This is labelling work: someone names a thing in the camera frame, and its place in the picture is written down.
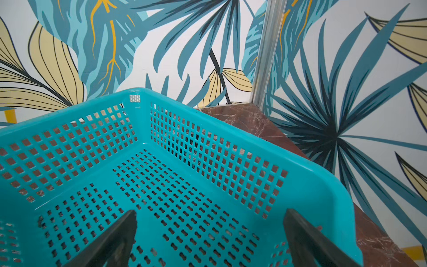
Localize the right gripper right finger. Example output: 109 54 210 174
283 209 359 267

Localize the teal plastic basket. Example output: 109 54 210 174
1 89 363 267

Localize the right metal frame pole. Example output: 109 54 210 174
250 0 288 111

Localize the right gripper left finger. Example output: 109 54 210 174
66 210 137 267

